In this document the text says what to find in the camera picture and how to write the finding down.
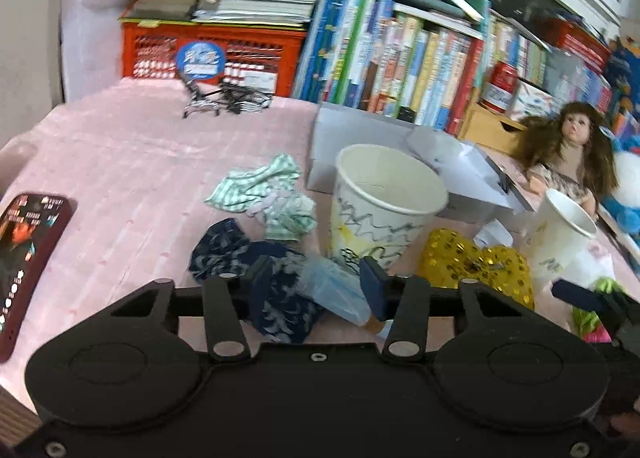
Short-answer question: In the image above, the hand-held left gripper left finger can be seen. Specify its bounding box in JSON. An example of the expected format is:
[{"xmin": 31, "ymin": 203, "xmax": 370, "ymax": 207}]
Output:
[{"xmin": 107, "ymin": 257, "xmax": 275, "ymax": 364}]

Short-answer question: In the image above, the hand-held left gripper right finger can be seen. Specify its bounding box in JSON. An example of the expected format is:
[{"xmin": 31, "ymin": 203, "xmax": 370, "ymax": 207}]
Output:
[{"xmin": 360, "ymin": 258, "xmax": 532, "ymax": 364}]

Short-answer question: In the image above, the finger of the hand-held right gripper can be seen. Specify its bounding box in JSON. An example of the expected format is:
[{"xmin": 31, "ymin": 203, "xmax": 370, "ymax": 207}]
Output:
[{"xmin": 552, "ymin": 279, "xmax": 626, "ymax": 323}]

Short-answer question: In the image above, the light blue face mask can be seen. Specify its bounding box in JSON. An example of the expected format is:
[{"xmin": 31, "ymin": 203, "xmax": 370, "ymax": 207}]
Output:
[{"xmin": 297, "ymin": 255, "xmax": 373, "ymax": 326}]

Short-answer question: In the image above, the navy patterned cloth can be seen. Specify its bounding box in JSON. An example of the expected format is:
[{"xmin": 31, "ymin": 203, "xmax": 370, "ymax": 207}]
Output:
[{"xmin": 188, "ymin": 218, "xmax": 331, "ymax": 344}]

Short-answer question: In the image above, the green striped cloth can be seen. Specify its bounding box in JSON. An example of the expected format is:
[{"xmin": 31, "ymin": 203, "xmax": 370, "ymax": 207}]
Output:
[
  {"xmin": 262, "ymin": 190, "xmax": 317, "ymax": 241},
  {"xmin": 205, "ymin": 154, "xmax": 301, "ymax": 213}
]

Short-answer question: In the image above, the white lace cloth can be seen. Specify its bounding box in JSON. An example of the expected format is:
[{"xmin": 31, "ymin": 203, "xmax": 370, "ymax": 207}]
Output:
[{"xmin": 245, "ymin": 188, "xmax": 301, "ymax": 219}]

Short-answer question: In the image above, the grey cardboard box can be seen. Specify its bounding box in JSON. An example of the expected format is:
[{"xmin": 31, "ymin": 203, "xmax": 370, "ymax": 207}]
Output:
[{"xmin": 306, "ymin": 102, "xmax": 536, "ymax": 225}]

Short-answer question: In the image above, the scribbled paper cup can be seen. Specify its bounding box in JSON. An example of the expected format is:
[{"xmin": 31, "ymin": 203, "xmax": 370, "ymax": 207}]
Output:
[{"xmin": 327, "ymin": 144, "xmax": 449, "ymax": 273}]

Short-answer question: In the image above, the plain white paper cup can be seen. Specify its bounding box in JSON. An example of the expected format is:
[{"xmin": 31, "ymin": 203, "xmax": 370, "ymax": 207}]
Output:
[{"xmin": 522, "ymin": 189, "xmax": 599, "ymax": 283}]

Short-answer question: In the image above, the white paper scrap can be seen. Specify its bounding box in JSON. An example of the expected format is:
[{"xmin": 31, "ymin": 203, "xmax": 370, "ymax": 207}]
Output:
[{"xmin": 472, "ymin": 219, "xmax": 514, "ymax": 249}]

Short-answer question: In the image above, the blue and white plush toy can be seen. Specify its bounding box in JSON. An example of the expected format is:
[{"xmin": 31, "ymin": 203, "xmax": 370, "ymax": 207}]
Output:
[{"xmin": 597, "ymin": 135, "xmax": 640, "ymax": 239}]

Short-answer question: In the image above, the brown-haired doll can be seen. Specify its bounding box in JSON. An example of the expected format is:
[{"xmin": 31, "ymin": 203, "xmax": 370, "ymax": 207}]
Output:
[{"xmin": 517, "ymin": 102, "xmax": 617, "ymax": 219}]

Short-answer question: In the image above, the black miniature bicycle model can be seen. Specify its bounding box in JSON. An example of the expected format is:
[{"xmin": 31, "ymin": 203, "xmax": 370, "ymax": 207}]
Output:
[{"xmin": 217, "ymin": 80, "xmax": 273, "ymax": 116}]

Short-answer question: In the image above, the silver miniature bicycle model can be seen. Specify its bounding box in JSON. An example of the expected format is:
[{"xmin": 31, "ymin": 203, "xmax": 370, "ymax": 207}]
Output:
[{"xmin": 181, "ymin": 80, "xmax": 221, "ymax": 119}]

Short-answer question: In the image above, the wooden drawer organizer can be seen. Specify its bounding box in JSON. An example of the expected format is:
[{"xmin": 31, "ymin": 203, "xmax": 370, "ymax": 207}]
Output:
[{"xmin": 457, "ymin": 100, "xmax": 531, "ymax": 156}]

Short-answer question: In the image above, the white printed box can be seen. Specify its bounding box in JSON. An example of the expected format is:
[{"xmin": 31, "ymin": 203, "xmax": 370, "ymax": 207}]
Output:
[{"xmin": 509, "ymin": 78, "xmax": 556, "ymax": 123}]

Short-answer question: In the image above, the red drink can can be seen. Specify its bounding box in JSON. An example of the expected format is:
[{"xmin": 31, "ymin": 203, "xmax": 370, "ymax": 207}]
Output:
[{"xmin": 482, "ymin": 62, "xmax": 521, "ymax": 113}]

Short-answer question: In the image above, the row of upright books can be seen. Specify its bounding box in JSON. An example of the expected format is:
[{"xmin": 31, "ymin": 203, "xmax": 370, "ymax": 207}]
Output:
[{"xmin": 292, "ymin": 0, "xmax": 616, "ymax": 136}]

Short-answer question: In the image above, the dark red printed tray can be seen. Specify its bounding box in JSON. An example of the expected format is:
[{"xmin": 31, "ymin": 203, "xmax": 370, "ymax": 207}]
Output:
[{"xmin": 0, "ymin": 193, "xmax": 77, "ymax": 364}]

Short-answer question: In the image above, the red plastic crate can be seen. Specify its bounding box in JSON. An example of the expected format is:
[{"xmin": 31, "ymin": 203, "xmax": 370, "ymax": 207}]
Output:
[{"xmin": 120, "ymin": 20, "xmax": 307, "ymax": 99}]

